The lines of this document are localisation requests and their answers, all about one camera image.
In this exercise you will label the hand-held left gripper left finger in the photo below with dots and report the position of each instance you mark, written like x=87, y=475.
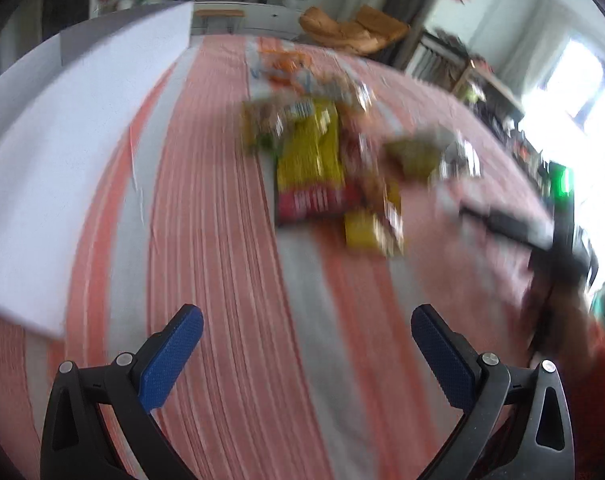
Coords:
x=170, y=355

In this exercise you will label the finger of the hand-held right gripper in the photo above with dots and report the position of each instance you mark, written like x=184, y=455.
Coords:
x=507, y=225

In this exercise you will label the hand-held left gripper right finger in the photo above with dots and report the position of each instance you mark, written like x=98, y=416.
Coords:
x=442, y=355

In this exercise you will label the silver snack packet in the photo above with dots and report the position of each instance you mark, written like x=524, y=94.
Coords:
x=462, y=157

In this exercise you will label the dark olive snack packet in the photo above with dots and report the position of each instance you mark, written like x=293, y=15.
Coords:
x=417, y=157

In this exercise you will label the dark red snack packet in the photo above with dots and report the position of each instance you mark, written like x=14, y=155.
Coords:
x=362, y=155

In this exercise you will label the yellow and red snack packet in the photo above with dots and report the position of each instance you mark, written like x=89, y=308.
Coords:
x=307, y=160

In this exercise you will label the clear pastry packet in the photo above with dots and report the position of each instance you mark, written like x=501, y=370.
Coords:
x=342, y=90

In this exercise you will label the white cardboard box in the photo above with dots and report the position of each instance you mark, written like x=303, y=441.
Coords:
x=57, y=160

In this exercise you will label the person's right hand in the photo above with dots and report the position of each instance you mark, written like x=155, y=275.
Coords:
x=557, y=325

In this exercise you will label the clutter of small bottles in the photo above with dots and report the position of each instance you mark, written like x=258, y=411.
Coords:
x=517, y=140

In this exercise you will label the striped orange bedsheet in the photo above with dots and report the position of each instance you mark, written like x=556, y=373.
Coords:
x=232, y=260

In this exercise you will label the bright window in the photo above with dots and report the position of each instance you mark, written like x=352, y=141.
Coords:
x=582, y=100

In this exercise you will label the white curtain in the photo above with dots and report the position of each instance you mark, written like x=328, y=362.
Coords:
x=532, y=60

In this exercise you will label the dark wooden slatted chair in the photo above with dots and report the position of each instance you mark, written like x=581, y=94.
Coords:
x=437, y=62

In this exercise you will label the orange lounge chair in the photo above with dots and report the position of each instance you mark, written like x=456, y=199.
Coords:
x=362, y=32

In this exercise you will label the grey curtain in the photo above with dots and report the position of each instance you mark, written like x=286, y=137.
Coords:
x=412, y=0

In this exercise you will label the white television cabinet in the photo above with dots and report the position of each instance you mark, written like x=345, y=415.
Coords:
x=267, y=12

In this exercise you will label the wooden stool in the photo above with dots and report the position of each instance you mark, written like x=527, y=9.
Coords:
x=220, y=13

